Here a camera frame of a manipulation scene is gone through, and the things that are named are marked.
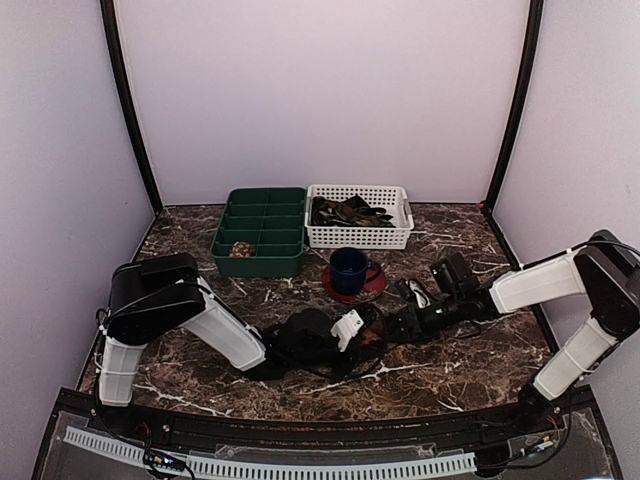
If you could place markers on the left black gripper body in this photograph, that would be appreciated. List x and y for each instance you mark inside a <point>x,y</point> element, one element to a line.
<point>361,347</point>

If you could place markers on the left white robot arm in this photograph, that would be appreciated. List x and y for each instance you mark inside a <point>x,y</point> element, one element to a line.
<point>151,298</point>

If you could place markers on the blue enamel mug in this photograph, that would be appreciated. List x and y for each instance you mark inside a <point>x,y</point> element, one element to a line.
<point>350,269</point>

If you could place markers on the red floral saucer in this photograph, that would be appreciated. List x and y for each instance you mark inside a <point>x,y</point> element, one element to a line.
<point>374,286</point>

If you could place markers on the right black frame post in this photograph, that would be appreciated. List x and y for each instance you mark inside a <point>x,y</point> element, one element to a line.
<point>526,64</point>

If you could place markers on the green compartment tray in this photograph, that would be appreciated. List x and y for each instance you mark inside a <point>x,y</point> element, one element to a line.
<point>270,219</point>

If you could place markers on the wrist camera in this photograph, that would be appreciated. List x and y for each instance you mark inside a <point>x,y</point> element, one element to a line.
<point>453,276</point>
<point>312,337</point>

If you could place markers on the left black frame post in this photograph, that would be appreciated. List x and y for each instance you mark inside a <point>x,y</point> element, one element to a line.
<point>118,66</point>

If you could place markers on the brown red floral tie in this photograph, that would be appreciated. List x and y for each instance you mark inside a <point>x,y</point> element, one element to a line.
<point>373,337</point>

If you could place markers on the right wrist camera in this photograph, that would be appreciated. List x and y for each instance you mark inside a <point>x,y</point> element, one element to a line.
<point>453,276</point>

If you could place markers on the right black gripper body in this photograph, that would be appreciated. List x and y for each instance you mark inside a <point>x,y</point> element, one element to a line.
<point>451,314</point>

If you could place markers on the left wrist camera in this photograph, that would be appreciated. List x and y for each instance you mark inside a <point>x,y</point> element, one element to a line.
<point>312,337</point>

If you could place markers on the black front rail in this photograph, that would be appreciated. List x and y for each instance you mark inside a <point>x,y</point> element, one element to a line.
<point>483,427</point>

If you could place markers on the white plastic basket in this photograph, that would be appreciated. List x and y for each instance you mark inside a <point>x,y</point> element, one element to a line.
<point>394,199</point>

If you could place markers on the camouflage ties pile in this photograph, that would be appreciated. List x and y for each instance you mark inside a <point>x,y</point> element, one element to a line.
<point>354,212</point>

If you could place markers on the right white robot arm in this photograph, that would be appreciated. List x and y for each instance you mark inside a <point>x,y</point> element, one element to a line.
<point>603,269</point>

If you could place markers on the rolled brown tie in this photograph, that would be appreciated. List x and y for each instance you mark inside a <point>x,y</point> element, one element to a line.
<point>242,249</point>

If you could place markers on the white cable duct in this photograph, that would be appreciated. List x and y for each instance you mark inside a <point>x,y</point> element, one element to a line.
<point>239,462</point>

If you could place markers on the black frame post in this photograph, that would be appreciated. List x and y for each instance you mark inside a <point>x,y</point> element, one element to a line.
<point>118,66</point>
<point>526,64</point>

